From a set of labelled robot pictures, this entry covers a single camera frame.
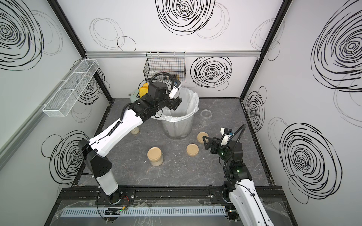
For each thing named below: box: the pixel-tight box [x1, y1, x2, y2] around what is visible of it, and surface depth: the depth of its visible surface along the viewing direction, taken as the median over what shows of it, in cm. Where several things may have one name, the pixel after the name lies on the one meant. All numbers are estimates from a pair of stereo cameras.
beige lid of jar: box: [186, 143, 199, 157], surface depth 91 cm
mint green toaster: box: [130, 89, 140, 103], surface depth 104 cm
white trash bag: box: [150, 87, 200, 123], surface depth 81 cm
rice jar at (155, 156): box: [147, 146, 164, 167], surface depth 80 cm
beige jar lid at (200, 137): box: [197, 131, 210, 145], surface depth 98 cm
